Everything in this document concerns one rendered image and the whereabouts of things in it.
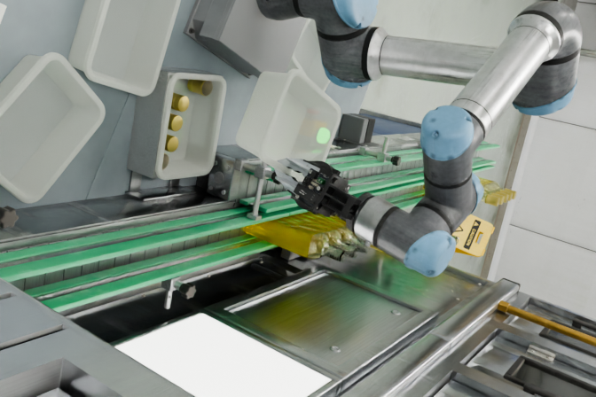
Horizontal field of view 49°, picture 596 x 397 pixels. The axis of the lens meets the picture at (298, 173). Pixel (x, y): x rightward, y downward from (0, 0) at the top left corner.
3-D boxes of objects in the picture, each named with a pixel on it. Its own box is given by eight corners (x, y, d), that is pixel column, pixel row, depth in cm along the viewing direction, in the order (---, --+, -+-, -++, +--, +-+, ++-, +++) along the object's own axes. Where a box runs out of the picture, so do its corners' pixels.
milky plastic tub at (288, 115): (254, 56, 117) (294, 64, 112) (309, 101, 136) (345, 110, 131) (219, 145, 115) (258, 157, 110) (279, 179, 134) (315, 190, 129)
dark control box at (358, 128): (336, 137, 209) (359, 144, 205) (341, 112, 207) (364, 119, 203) (348, 136, 216) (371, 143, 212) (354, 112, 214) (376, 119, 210)
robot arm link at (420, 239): (459, 255, 106) (429, 291, 102) (403, 223, 111) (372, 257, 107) (462, 225, 100) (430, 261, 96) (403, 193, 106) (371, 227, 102)
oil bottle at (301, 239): (242, 232, 157) (317, 263, 146) (247, 210, 155) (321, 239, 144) (256, 229, 161) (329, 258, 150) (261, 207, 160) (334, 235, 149)
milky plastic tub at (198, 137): (127, 169, 137) (156, 182, 133) (142, 64, 132) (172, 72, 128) (184, 164, 152) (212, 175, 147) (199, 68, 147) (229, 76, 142)
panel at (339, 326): (9, 395, 99) (169, 517, 81) (11, 377, 98) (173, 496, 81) (318, 273, 174) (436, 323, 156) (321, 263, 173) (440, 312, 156)
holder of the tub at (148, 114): (122, 193, 139) (148, 204, 135) (141, 65, 133) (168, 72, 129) (179, 185, 153) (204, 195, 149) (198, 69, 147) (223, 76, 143)
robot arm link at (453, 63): (328, 3, 147) (588, 27, 124) (337, 58, 157) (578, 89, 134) (305, 33, 140) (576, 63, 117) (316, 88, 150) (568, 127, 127)
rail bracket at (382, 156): (356, 154, 196) (396, 167, 189) (360, 130, 194) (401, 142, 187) (362, 153, 199) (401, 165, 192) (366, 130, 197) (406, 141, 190)
